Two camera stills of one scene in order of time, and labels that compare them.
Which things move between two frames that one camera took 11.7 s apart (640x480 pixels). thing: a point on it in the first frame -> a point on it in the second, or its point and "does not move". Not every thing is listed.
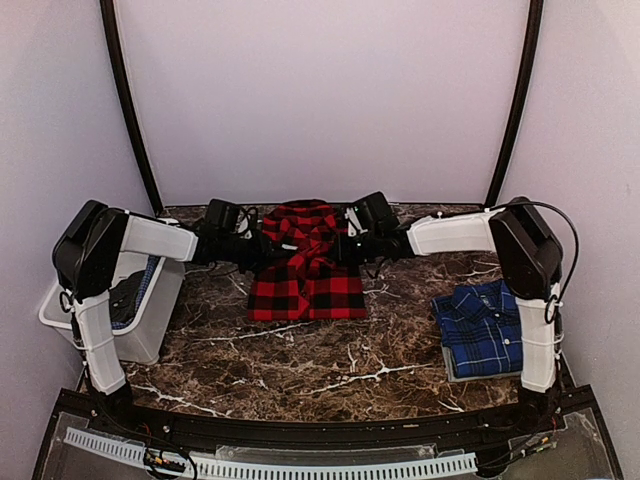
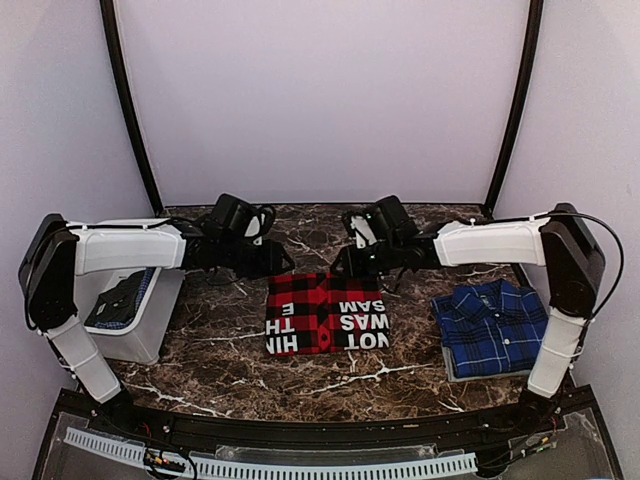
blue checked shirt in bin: x=151 y=268 does not move
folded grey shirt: x=447 y=358 does not move
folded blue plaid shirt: x=482 y=324 does not move
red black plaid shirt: x=309 y=285 -> x=322 y=312
